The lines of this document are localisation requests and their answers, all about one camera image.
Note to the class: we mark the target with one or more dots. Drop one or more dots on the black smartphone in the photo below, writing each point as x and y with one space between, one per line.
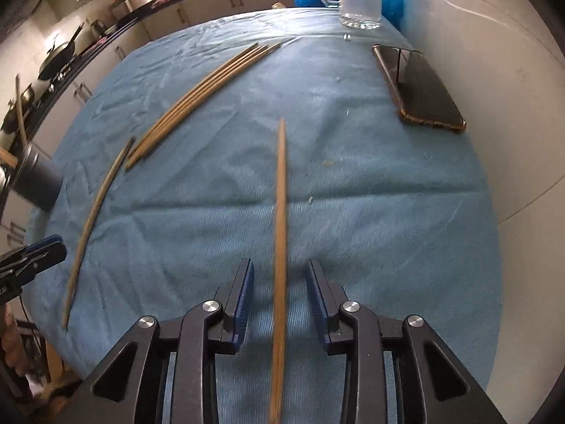
419 88

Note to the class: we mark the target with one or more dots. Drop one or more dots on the red cloth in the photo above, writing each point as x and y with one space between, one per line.
162 0

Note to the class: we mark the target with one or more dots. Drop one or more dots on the cream base cabinets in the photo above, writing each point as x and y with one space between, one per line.
212 6

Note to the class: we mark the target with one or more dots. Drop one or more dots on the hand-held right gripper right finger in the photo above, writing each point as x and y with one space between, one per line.
318 291

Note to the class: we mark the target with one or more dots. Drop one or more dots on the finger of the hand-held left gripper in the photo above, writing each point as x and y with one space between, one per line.
46 249
15 267

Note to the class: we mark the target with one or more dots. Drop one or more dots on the steel pot with red lid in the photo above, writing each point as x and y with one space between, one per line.
137 1

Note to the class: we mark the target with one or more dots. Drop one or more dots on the metal kettle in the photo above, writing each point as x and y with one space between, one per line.
98 28

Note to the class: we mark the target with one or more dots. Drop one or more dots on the person's left hand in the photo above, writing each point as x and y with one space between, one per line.
9 340

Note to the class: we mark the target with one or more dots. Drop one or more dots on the blue table cloth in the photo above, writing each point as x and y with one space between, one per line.
353 238

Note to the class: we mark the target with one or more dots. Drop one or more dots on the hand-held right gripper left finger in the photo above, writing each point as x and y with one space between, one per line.
245 291

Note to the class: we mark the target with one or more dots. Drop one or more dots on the bundle of wooden chopsticks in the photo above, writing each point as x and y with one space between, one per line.
198 98

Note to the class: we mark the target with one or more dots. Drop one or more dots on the dark chopstick holder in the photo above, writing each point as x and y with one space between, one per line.
42 181

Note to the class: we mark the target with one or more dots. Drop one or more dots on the black wok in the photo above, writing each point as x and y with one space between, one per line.
55 59

